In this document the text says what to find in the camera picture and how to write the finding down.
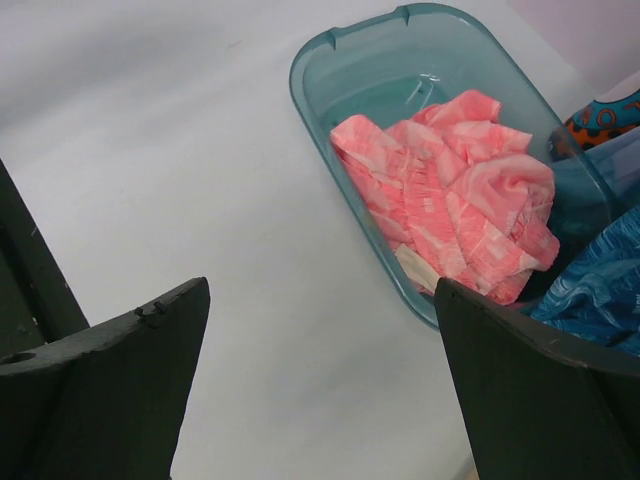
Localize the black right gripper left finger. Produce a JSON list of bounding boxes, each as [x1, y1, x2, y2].
[[1, 277, 209, 479]]

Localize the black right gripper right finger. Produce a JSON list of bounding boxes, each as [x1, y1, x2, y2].
[[434, 279, 639, 479]]

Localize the pink patterned shorts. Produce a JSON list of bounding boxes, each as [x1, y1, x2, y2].
[[330, 90, 560, 305]]

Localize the blue leaf-print shorts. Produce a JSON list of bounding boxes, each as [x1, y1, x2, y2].
[[531, 206, 639, 356]]

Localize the orange and teal printed shorts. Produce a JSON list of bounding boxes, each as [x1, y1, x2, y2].
[[549, 90, 639, 162]]

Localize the teal plastic tub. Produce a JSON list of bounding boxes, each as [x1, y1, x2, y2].
[[289, 3, 620, 327]]

